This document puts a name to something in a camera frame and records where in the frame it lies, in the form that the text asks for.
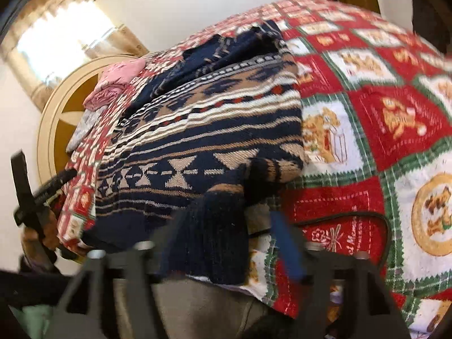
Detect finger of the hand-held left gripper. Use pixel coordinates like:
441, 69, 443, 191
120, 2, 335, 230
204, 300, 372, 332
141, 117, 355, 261
34, 168, 78, 205

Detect grey folded cloth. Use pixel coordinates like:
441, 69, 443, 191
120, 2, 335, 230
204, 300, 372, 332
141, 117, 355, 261
66, 108, 107, 153

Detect pink folded cloth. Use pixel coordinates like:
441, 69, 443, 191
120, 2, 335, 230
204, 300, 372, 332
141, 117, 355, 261
83, 58, 147, 111

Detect beige window curtain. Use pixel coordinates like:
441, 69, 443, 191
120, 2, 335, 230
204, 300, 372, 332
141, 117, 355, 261
0, 0, 149, 100

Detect person's left forearm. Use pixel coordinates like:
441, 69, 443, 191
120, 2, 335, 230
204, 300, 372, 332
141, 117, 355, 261
0, 254, 79, 312

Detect cream wooden headboard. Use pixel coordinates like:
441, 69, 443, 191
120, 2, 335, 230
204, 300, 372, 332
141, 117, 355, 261
37, 54, 142, 185

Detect red printed blanket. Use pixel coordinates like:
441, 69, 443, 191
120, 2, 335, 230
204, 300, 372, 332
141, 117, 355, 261
56, 0, 452, 333

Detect person's grey pants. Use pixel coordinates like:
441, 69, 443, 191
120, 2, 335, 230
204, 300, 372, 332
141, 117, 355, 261
113, 272, 283, 339

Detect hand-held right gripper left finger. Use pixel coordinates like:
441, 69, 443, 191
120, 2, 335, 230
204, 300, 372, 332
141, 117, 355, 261
46, 211, 194, 339

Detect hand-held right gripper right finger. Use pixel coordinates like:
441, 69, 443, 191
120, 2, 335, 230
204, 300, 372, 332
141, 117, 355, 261
270, 211, 412, 339

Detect navy patterned knit sweater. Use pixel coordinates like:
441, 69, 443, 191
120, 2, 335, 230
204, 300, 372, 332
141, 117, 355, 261
83, 19, 308, 287

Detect person's left hand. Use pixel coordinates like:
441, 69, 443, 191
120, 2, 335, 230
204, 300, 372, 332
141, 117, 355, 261
20, 198, 63, 255

